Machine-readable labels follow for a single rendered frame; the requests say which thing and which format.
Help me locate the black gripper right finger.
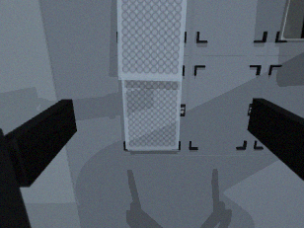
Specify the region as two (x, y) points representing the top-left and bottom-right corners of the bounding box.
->
(247, 99), (304, 181)

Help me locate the grey deck plate with bays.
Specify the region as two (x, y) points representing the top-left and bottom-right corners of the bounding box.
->
(40, 0), (304, 228)

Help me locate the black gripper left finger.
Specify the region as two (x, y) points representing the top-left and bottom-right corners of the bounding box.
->
(0, 100), (77, 228)

